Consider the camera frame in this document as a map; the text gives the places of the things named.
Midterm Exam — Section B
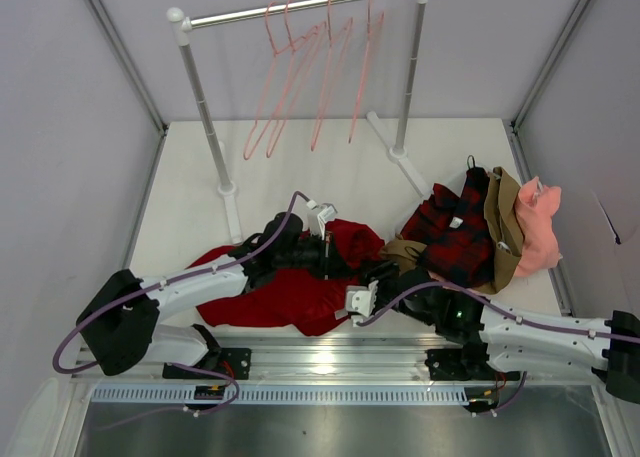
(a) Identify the red black plaid skirt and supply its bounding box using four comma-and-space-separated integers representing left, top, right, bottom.
400, 167, 494, 288

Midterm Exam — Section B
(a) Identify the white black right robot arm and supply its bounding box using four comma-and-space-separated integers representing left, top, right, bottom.
350, 264, 639, 404

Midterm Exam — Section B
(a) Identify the pink skirt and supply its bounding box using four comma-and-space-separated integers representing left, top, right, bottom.
512, 178, 561, 279

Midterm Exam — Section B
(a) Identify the pink wire hanger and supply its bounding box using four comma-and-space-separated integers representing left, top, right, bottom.
265, 0, 325, 158
242, 2, 294, 161
348, 0, 384, 144
310, 0, 353, 152

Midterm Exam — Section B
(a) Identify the tan brown skirt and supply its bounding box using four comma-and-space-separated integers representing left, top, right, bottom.
380, 167, 524, 295

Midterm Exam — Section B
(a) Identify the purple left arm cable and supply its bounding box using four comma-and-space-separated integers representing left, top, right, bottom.
52, 190, 314, 431

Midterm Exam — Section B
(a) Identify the silver white clothes rack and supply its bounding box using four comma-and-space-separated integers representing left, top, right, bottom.
166, 0, 429, 243

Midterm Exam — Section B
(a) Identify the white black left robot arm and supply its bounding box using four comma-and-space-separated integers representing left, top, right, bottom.
76, 212, 356, 376

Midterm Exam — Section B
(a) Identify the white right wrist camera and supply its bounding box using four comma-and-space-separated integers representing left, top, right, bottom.
344, 280, 378, 326

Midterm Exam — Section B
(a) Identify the aluminium mounting rail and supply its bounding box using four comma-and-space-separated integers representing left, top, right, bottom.
69, 331, 616, 386

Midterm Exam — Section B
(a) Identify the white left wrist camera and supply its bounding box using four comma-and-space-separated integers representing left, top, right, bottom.
306, 200, 338, 239

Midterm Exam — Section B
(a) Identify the white slotted cable duct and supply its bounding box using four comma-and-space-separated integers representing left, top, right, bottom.
91, 384, 469, 406

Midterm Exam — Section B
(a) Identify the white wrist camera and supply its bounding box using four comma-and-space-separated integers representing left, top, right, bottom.
344, 280, 378, 326
306, 200, 338, 239

